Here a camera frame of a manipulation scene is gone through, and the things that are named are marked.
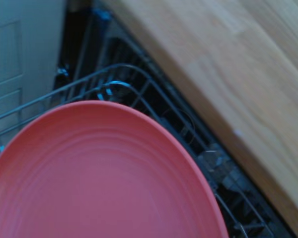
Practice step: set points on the coral red plate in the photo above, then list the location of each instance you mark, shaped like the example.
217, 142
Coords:
99, 173

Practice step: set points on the white drawer cabinet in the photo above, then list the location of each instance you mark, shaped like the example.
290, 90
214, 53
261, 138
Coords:
20, 49

